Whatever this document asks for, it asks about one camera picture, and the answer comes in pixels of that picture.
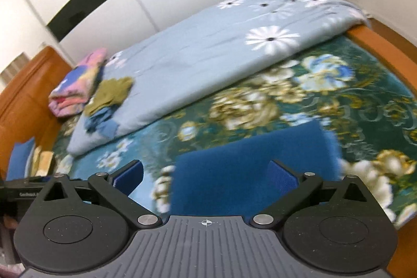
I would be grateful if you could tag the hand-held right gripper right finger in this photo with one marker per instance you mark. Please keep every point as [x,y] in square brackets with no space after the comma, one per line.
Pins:
[281,178]

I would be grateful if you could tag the pink patterned folded blanket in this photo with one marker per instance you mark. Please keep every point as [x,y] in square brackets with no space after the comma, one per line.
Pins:
[76,86]

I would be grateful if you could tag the light blue daisy quilt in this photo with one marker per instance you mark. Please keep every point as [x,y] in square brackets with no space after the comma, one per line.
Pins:
[195,53]

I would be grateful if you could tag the white wardrobe with black band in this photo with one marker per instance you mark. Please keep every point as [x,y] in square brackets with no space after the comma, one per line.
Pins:
[97,20]

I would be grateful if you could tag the blue pillow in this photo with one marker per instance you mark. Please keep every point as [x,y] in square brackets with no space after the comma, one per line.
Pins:
[21,160]

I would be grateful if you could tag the blue crumpled cloth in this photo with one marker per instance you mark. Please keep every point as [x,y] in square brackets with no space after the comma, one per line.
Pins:
[101,125]

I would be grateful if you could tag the olive green cloth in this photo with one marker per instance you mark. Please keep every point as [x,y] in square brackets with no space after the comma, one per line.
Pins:
[112,90]

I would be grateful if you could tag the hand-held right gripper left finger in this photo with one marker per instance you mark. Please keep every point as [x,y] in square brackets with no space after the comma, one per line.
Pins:
[128,177]

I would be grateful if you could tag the wooden bed frame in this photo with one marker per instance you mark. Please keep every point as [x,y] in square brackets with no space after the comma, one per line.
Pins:
[26,95]

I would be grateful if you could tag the green floral blanket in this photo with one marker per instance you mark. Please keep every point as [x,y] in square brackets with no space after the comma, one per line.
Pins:
[325,108]

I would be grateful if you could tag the blue fleece zip jacket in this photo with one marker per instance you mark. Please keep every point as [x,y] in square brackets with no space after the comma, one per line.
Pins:
[228,167]

